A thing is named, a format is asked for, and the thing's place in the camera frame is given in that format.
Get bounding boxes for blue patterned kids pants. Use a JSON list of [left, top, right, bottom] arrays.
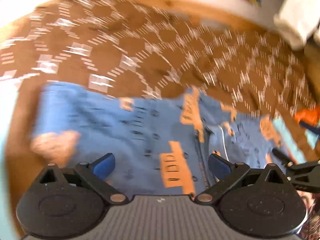
[[31, 82, 289, 197]]

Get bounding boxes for orange blue striped bedsheet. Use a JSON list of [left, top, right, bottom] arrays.
[[272, 112, 319, 164]]

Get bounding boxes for brown PF patterned blanket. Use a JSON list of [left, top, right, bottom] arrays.
[[0, 0, 320, 235]]

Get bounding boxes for white hanging garment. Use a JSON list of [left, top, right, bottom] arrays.
[[273, 0, 319, 50]]

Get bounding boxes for wooden bed frame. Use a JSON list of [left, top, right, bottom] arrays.
[[1, 0, 319, 115]]

